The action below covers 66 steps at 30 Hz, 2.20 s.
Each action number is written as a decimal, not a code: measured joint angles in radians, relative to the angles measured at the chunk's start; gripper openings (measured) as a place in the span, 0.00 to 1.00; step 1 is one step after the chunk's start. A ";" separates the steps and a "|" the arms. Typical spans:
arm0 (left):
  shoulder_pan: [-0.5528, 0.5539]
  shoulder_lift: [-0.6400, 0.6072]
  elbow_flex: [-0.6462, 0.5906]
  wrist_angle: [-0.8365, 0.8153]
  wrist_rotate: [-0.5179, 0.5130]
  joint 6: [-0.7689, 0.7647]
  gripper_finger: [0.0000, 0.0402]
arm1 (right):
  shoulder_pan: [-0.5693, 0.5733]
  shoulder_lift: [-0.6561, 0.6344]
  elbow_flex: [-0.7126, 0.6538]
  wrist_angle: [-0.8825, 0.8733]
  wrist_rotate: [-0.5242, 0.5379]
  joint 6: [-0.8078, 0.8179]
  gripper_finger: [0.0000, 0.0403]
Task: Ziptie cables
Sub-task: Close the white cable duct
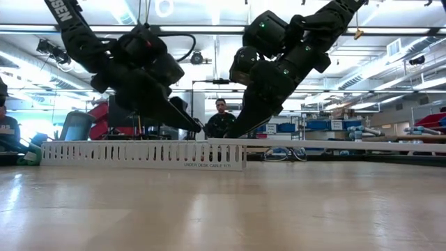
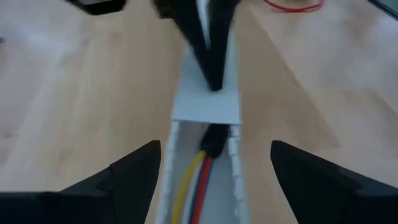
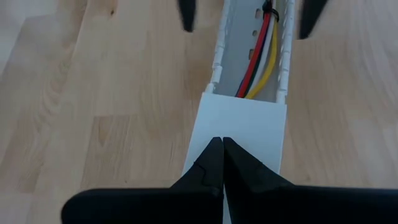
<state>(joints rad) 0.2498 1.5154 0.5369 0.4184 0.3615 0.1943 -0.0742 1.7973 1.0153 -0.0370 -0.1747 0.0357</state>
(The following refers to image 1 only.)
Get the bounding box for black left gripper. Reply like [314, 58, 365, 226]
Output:
[91, 62, 203, 134]

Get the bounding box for yellow hanging cord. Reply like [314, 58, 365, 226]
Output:
[355, 10, 365, 41]

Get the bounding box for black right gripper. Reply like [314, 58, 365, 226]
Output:
[225, 61, 301, 139]

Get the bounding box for clear safety glasses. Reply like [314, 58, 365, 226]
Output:
[263, 146, 308, 163]

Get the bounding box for black ceiling device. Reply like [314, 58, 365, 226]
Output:
[36, 37, 72, 66]

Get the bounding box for black background rig frame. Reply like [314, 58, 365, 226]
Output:
[190, 78, 231, 140]

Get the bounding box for black monitor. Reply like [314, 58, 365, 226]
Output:
[107, 94, 164, 129]

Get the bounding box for red storage bins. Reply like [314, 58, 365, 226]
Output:
[414, 113, 446, 130]
[89, 100, 109, 140]

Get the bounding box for person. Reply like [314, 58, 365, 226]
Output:
[205, 98, 238, 139]
[0, 104, 22, 153]

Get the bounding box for grey office chair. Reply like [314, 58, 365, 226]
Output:
[59, 109, 95, 142]

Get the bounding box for blue storage bins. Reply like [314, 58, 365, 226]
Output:
[257, 120, 363, 151]

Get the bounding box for wooden workbench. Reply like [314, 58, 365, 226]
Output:
[362, 135, 446, 144]

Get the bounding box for white duct cover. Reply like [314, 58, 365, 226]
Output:
[208, 137, 446, 153]

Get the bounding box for white slotted cable duct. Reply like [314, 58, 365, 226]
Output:
[40, 139, 247, 172]

